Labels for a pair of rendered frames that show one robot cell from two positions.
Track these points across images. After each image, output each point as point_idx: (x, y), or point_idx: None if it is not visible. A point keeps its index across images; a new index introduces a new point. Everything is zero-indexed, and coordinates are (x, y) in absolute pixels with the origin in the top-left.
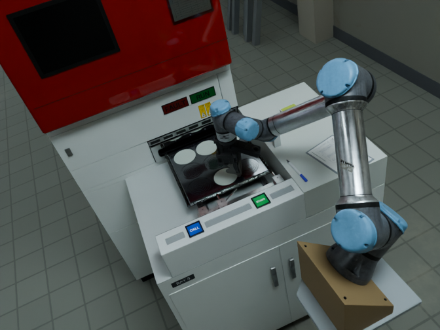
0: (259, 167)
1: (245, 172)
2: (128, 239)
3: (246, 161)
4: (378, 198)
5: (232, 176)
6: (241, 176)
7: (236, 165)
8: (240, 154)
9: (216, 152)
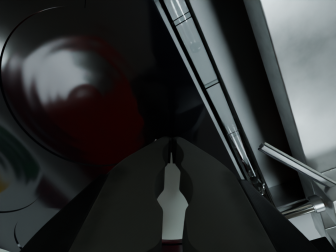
0: (87, 4)
1: (140, 111)
2: None
3: (36, 110)
4: None
5: (172, 173)
6: (175, 131)
7: None
8: (41, 250)
9: (13, 245)
